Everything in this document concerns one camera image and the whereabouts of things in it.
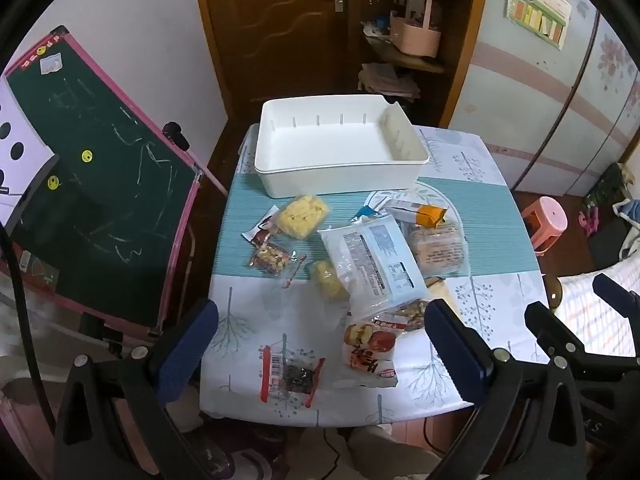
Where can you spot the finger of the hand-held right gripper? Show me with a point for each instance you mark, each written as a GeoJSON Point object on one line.
{"type": "Point", "coordinates": [615, 292]}
{"type": "Point", "coordinates": [545, 322]}

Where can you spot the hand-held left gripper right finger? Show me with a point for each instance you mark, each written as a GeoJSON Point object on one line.
{"type": "Point", "coordinates": [455, 355]}

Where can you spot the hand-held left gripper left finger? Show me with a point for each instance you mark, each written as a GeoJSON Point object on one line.
{"type": "Point", "coordinates": [185, 355]}

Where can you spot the brown nut snack packet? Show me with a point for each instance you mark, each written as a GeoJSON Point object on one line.
{"type": "Point", "coordinates": [412, 312]}

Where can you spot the red apple print packet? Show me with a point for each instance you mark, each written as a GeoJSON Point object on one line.
{"type": "Point", "coordinates": [370, 350]}

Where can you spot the round biscuit packet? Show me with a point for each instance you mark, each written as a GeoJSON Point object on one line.
{"type": "Point", "coordinates": [440, 252]}

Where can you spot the dark snack packet red stripes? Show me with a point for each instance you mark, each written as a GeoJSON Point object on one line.
{"type": "Point", "coordinates": [290, 375]}

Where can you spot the large clear blue label bag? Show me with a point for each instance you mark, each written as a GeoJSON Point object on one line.
{"type": "Point", "coordinates": [375, 265]}

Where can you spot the clear nut mix packet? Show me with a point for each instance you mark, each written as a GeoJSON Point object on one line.
{"type": "Point", "coordinates": [270, 260]}

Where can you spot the brown chocolate cake packet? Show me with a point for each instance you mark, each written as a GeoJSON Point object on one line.
{"type": "Point", "coordinates": [260, 232]}

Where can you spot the orange white snack packet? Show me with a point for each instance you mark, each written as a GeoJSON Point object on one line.
{"type": "Point", "coordinates": [420, 214]}

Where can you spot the small yellow cake packet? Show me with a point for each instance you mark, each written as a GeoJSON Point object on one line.
{"type": "Point", "coordinates": [330, 279]}

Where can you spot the blue white snack packet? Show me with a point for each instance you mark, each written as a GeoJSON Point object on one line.
{"type": "Point", "coordinates": [367, 209]}

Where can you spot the large yellow rice cake packet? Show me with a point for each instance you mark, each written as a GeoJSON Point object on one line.
{"type": "Point", "coordinates": [302, 216]}

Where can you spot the white plastic bin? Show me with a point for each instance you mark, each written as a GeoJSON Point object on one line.
{"type": "Point", "coordinates": [330, 145]}

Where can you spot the wooden bedpost knob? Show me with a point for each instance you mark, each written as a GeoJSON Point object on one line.
{"type": "Point", "coordinates": [555, 294]}

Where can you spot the checkered bed blanket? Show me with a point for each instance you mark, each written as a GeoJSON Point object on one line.
{"type": "Point", "coordinates": [590, 320]}

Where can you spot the white blue bag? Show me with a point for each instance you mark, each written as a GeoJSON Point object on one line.
{"type": "Point", "coordinates": [629, 220]}

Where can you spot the pink plastic stool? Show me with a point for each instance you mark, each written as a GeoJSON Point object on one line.
{"type": "Point", "coordinates": [547, 217]}

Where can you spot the green printed box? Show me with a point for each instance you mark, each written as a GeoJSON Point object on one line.
{"type": "Point", "coordinates": [605, 187]}

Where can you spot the floral sliding wardrobe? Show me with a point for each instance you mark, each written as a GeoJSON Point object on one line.
{"type": "Point", "coordinates": [550, 110]}

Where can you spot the pink framed chalkboard easel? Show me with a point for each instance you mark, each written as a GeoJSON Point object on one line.
{"type": "Point", "coordinates": [100, 170]}

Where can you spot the folded cloths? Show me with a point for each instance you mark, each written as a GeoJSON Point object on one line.
{"type": "Point", "coordinates": [387, 80]}

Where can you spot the white board with black dots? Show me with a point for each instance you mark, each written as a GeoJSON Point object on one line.
{"type": "Point", "coordinates": [17, 125]}

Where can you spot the wooden corner shelf unit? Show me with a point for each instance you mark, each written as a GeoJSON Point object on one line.
{"type": "Point", "coordinates": [465, 35]}

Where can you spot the brown wooden door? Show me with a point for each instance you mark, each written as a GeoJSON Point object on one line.
{"type": "Point", "coordinates": [270, 35]}

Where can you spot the small shelf clutter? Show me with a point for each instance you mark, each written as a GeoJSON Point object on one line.
{"type": "Point", "coordinates": [377, 25]}

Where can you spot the wall poster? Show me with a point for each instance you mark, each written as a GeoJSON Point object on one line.
{"type": "Point", "coordinates": [537, 5]}

